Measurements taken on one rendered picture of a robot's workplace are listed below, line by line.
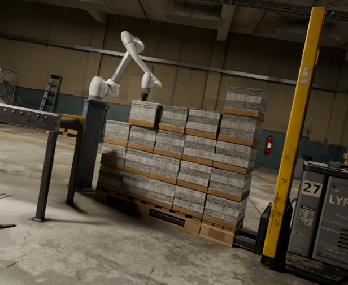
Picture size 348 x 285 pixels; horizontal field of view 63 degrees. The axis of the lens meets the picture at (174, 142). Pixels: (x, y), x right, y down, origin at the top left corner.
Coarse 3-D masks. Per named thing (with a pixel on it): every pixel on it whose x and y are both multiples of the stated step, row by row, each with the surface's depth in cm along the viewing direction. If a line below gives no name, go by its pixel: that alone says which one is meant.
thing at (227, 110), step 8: (224, 112) 237; (232, 112) 234; (240, 112) 231; (248, 112) 229; (256, 112) 226; (224, 136) 236; (248, 144) 228; (256, 144) 248; (224, 168) 235; (232, 168) 233; (240, 168) 230; (208, 192) 241; (216, 192) 238; (224, 192) 235; (248, 192) 256; (240, 200) 229; (224, 224) 234; (232, 224) 232
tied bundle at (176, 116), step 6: (162, 108) 262; (168, 108) 260; (174, 108) 257; (180, 108) 254; (162, 114) 263; (168, 114) 259; (174, 114) 258; (180, 114) 254; (186, 114) 251; (162, 120) 262; (168, 120) 259; (174, 120) 256; (180, 120) 254; (186, 120) 253; (174, 126) 256; (180, 126) 253; (180, 132) 253
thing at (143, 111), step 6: (132, 102) 272; (138, 102) 269; (144, 102) 266; (150, 102) 263; (132, 108) 273; (138, 108) 269; (144, 108) 266; (150, 108) 263; (156, 108) 265; (132, 114) 272; (138, 114) 269; (144, 114) 266; (150, 114) 263; (156, 114) 262; (144, 120) 265; (150, 120) 263; (156, 120) 265; (144, 126) 269
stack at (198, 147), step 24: (144, 144) 268; (168, 144) 258; (192, 144) 249; (216, 144) 241; (144, 168) 268; (168, 168) 257; (192, 168) 248; (96, 192) 290; (144, 192) 267; (168, 192) 256; (192, 192) 247; (144, 216) 266; (192, 216) 260
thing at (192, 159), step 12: (120, 144) 279; (132, 144) 274; (180, 156) 253; (120, 168) 279; (132, 168) 273; (168, 180) 256; (180, 180) 252; (120, 192) 278; (156, 204) 261; (168, 204) 256
